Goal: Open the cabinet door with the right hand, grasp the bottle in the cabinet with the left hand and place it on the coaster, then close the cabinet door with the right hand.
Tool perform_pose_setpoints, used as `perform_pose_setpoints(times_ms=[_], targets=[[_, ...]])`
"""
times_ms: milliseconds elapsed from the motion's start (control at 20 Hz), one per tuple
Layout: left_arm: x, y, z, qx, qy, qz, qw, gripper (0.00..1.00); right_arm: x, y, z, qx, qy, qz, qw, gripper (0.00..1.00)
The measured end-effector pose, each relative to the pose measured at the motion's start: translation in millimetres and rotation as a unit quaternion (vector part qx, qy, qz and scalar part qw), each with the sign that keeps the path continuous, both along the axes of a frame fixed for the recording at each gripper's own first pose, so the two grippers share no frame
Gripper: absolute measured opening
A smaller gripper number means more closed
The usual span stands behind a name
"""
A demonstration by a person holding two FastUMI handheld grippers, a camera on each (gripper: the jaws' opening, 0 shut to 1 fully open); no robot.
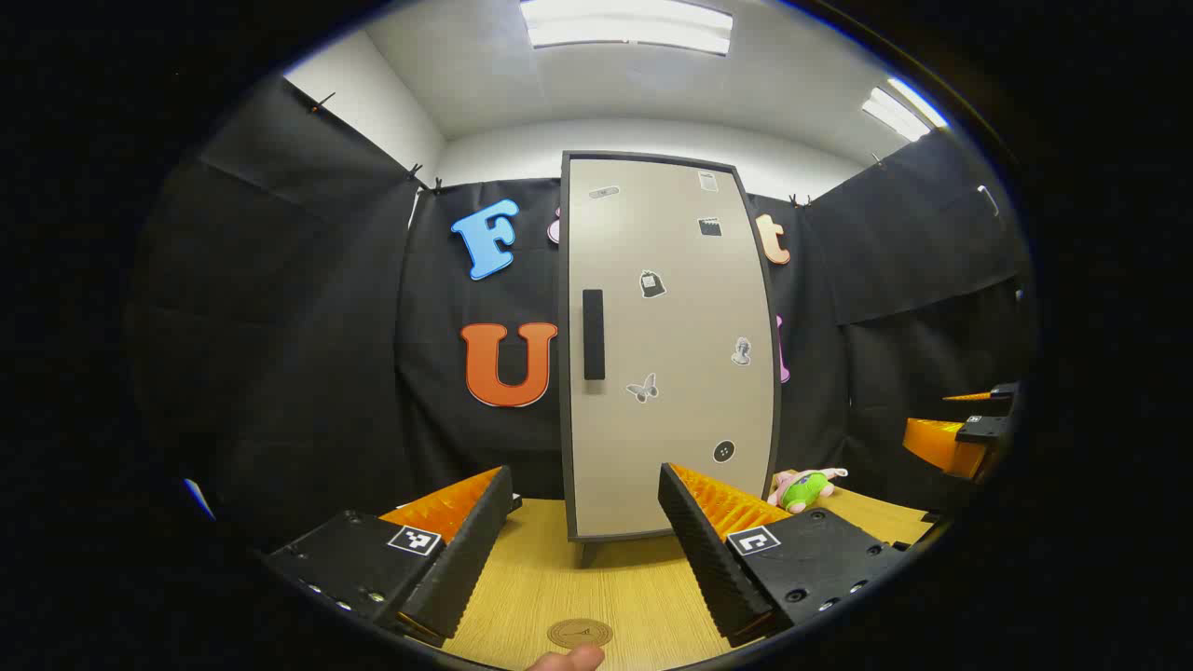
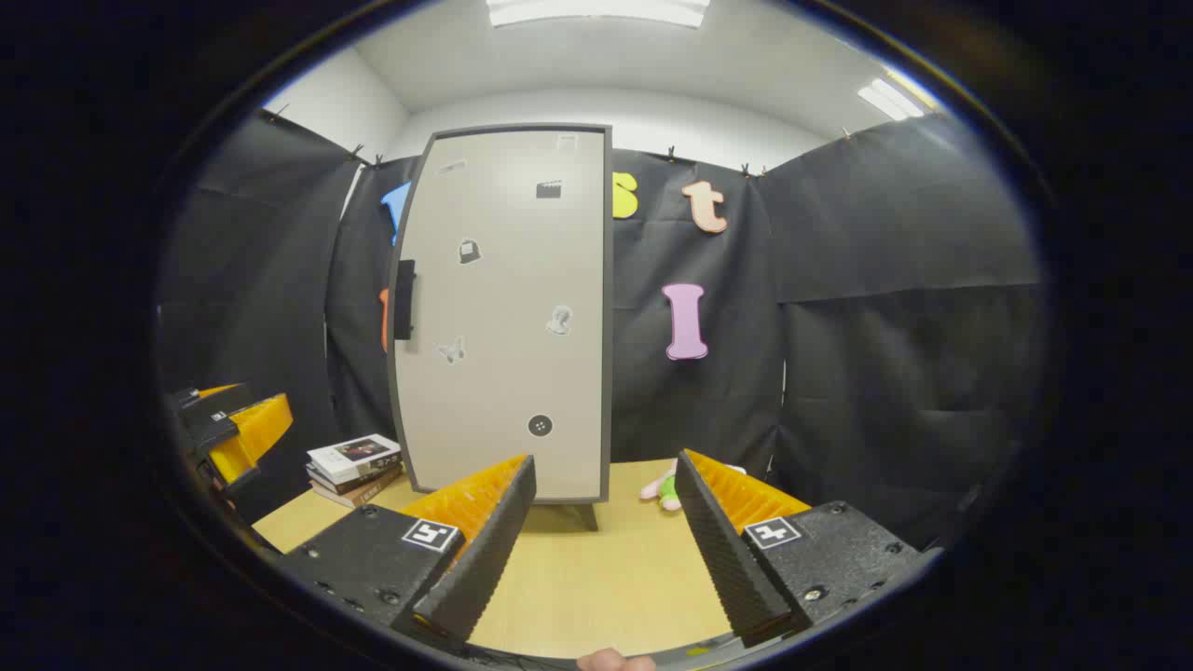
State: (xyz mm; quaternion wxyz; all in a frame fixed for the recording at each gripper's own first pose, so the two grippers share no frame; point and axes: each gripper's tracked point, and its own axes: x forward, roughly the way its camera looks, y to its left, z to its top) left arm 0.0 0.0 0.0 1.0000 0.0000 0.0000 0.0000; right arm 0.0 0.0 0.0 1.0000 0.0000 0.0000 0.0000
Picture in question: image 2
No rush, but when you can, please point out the black backdrop cloth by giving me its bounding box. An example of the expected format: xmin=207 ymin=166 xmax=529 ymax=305
xmin=157 ymin=107 xmax=1045 ymax=553

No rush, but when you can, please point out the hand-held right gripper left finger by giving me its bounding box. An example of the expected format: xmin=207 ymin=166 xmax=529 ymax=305
xmin=280 ymin=454 xmax=539 ymax=653

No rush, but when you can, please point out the large ceiling light panel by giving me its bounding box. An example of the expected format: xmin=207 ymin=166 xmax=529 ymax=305
xmin=485 ymin=0 xmax=711 ymax=30

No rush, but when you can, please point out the dark cover book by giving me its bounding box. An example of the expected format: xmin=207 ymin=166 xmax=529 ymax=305
xmin=308 ymin=464 xmax=405 ymax=496

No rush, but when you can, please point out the brown cover book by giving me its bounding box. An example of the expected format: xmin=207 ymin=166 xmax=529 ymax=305
xmin=312 ymin=475 xmax=407 ymax=510

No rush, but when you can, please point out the black door handle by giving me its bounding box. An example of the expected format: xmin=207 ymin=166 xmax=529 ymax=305
xmin=393 ymin=259 xmax=418 ymax=341

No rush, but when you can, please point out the green and pink plush toy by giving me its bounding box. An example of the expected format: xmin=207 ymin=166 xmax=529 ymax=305
xmin=639 ymin=459 xmax=747 ymax=513

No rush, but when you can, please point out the grey cabinet door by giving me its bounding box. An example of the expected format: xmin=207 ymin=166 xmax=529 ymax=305
xmin=385 ymin=123 xmax=614 ymax=505

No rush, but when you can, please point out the small ceiling light panel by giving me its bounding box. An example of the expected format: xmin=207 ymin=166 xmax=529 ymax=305
xmin=857 ymin=75 xmax=935 ymax=123

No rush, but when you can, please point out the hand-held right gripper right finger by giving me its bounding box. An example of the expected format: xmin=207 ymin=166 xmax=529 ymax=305
xmin=673 ymin=448 xmax=933 ymax=650

